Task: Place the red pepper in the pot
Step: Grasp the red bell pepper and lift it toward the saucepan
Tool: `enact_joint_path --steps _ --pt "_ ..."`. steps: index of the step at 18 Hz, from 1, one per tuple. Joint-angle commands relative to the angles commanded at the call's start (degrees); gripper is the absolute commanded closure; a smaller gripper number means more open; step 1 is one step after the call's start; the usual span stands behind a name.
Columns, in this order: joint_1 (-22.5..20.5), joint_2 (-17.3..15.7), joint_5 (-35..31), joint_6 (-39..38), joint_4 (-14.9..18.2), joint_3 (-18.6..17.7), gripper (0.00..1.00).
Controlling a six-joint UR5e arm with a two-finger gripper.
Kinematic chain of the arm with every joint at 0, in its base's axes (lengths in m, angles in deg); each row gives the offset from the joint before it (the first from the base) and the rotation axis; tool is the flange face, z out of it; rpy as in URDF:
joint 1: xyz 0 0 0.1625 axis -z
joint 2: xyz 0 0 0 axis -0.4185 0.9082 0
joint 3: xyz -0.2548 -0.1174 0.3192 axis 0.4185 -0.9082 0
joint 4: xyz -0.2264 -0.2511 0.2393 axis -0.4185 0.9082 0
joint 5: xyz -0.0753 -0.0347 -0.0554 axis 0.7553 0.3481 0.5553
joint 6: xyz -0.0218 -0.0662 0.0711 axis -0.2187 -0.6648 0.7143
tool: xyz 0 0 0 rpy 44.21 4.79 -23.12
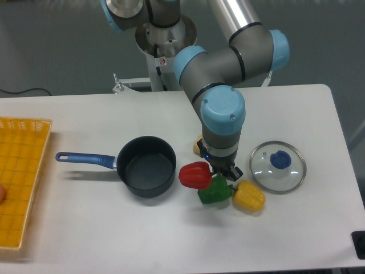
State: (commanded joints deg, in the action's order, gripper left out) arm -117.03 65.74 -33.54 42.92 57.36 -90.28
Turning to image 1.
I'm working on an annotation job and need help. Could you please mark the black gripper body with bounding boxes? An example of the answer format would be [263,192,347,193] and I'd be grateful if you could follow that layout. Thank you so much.
[198,138,238,172]

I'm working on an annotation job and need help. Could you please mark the red bell pepper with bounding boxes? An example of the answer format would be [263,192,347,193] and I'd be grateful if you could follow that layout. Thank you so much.
[179,162,212,190]

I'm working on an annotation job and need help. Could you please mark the green bell pepper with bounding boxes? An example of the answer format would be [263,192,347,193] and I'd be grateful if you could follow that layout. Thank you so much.
[197,176,232,204]

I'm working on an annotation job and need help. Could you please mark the yellow bell pepper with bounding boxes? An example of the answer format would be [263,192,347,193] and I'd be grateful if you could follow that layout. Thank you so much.
[233,180,266,211]

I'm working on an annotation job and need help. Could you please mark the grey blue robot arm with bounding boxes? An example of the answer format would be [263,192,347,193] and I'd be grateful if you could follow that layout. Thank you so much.
[101,1,290,181]

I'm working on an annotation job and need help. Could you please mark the dark pot with blue handle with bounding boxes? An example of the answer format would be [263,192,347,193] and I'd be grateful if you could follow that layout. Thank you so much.
[55,136,176,198]

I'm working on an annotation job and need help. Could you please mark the beige potato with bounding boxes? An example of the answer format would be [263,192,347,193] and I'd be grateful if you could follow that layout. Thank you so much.
[193,135,202,156]

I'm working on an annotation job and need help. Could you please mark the yellow woven basket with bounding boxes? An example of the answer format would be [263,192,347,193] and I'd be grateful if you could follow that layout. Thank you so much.
[1,116,52,250]

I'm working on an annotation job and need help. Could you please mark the glass lid with blue knob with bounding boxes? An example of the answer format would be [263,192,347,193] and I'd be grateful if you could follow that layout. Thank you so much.
[249,140,307,195]

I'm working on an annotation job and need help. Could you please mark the black cable on floor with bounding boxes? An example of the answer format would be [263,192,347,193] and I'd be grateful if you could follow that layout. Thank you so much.
[0,87,52,96]

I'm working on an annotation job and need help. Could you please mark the orange object at left edge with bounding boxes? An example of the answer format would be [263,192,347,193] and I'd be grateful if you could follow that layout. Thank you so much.
[0,184,6,203]

